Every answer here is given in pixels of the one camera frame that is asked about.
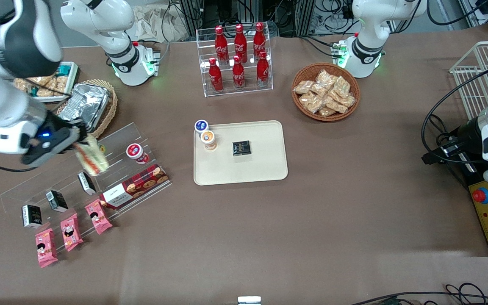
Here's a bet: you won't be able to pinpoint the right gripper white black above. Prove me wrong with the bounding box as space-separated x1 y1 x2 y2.
0 112 89 155

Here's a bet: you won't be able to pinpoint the triangular sandwich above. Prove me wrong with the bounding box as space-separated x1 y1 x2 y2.
75 135 110 176

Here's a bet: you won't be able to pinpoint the white rectangular snack tray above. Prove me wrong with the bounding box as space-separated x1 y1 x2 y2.
13 62 79 104

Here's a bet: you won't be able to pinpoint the beige plastic serving tray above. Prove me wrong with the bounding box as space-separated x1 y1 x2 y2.
193 121 288 186

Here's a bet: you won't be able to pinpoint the stacked aluminium foil containers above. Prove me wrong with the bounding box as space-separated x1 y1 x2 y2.
59 83 110 133

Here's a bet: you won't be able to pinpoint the oval light wicker basket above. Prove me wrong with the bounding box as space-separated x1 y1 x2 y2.
55 79 118 142

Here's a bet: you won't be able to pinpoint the small black box white side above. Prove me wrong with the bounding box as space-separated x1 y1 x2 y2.
22 205 43 229
78 172 97 195
45 190 69 213

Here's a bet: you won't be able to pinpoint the red lid cup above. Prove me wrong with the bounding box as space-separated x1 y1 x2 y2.
126 143 149 165

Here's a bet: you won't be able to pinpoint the clear acrylic stepped display stand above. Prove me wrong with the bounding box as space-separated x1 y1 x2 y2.
0 122 172 257

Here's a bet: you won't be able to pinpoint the red plaid cookie box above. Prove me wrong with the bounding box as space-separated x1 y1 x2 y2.
100 164 170 210

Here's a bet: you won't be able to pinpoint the pink snack packet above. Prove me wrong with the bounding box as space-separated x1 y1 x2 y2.
60 213 84 252
84 199 113 235
35 228 58 268

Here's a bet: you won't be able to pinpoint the orange lid cup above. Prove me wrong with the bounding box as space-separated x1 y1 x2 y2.
200 130 217 151

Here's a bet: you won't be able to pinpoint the crumpled beige packing paper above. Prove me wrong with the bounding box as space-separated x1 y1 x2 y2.
126 3 190 43

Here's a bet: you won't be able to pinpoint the red Coca-Cola bottle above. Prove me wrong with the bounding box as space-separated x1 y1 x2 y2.
232 55 245 89
214 26 229 64
208 58 224 92
256 51 270 87
234 24 248 62
253 22 266 58

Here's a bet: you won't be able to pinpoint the round brown wicker basket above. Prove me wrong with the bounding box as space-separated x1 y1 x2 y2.
291 63 360 122

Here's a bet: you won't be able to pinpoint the small black box gold print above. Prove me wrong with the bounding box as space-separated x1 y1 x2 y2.
232 140 252 157

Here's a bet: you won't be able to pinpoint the clear acrylic bottle rack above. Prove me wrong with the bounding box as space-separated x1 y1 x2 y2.
196 23 274 98

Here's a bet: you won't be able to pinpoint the brown table cover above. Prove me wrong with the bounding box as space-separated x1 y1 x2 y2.
0 23 488 305

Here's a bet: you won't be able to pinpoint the black left wrist camera cable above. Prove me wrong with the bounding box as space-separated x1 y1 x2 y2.
421 68 488 166

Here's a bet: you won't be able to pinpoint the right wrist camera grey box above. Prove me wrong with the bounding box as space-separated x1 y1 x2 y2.
21 136 79 166

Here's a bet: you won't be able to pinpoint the white wire basket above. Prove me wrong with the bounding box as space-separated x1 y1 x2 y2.
449 41 488 121

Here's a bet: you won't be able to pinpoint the black floor cables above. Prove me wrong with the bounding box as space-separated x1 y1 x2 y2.
350 283 488 305

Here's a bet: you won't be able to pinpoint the black cables at arm base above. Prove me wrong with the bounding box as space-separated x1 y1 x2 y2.
298 35 343 58

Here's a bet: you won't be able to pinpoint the tangled black cable bundle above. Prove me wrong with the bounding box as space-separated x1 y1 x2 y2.
312 0 357 34

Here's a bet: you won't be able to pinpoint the aluminium frame rack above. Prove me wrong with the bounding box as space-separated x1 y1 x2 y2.
180 0 314 38

